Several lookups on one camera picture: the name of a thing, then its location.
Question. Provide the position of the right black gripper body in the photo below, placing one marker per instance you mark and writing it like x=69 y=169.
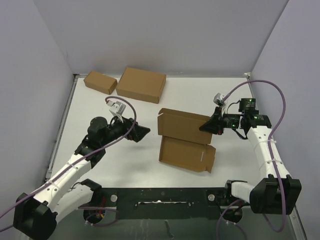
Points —
x=227 y=120

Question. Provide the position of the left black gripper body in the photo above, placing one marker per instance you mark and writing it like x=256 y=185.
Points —
x=119 y=129

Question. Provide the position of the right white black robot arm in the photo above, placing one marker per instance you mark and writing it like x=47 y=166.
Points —
x=277 y=192

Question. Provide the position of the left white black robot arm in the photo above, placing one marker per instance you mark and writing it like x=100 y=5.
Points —
x=35 y=214

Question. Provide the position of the large closed cardboard box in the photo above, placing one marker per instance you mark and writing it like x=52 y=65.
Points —
x=142 y=85

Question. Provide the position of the small closed cardboard box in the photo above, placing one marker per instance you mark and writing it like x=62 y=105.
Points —
x=100 y=82

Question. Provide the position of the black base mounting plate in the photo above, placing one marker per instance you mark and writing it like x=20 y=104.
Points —
x=159 y=203

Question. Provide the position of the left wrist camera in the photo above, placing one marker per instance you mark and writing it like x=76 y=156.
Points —
x=116 y=108

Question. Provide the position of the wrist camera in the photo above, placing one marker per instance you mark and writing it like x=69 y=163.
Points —
x=116 y=108
x=219 y=99

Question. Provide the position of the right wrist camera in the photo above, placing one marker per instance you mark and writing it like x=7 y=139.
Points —
x=219 y=99

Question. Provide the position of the aluminium frame rail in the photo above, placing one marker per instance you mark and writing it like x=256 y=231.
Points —
x=49 y=170

